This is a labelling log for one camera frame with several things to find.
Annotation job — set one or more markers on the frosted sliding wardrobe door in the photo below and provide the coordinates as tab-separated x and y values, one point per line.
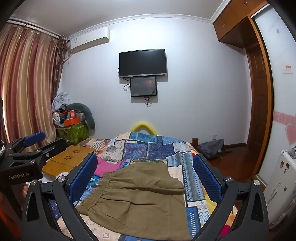
277	92

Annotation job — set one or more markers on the pale cloth pile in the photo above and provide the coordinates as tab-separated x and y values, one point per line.
60	99

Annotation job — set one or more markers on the grey plush pillow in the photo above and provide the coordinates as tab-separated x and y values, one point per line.
89	115

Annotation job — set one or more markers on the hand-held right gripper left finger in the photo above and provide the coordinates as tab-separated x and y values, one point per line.
84	176

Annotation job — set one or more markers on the orange box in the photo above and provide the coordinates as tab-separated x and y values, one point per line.
72	121

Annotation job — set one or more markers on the wooden bedpost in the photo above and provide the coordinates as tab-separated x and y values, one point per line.
195	142

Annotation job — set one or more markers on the white air conditioner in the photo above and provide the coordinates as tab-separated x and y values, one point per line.
90	39

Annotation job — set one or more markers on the green bag with clutter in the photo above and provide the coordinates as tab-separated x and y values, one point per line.
74	134

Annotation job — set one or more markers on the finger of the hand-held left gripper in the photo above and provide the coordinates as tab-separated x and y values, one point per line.
34	138
54	144

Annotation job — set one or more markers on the patchwork blanket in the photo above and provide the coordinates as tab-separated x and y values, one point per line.
150	148

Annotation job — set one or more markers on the striped curtain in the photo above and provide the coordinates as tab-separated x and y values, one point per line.
23	81

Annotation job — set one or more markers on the grey backpack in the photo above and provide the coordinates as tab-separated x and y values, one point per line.
211	148

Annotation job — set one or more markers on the wooden door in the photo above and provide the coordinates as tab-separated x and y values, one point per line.
256	104

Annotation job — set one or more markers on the white wall socket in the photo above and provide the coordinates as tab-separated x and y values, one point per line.
214	137

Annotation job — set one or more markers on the wooden lap board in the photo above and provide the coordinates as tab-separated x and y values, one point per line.
64	162

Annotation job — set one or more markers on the small black monitor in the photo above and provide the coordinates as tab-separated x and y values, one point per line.
143	87

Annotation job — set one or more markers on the wooden overhead cabinet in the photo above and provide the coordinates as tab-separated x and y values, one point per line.
233	25

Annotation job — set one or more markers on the pink cloth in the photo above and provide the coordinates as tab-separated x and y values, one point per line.
104	168

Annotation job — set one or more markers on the khaki pants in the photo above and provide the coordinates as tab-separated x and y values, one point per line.
138	197

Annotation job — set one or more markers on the brown lace curtain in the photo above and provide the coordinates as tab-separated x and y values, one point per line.
60	60

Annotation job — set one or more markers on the white appliance with magnets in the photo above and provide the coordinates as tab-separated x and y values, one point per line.
282	185

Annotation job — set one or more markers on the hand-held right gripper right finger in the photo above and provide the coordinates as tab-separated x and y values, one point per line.
208	180

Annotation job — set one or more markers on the black wall television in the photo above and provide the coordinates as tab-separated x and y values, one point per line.
143	62

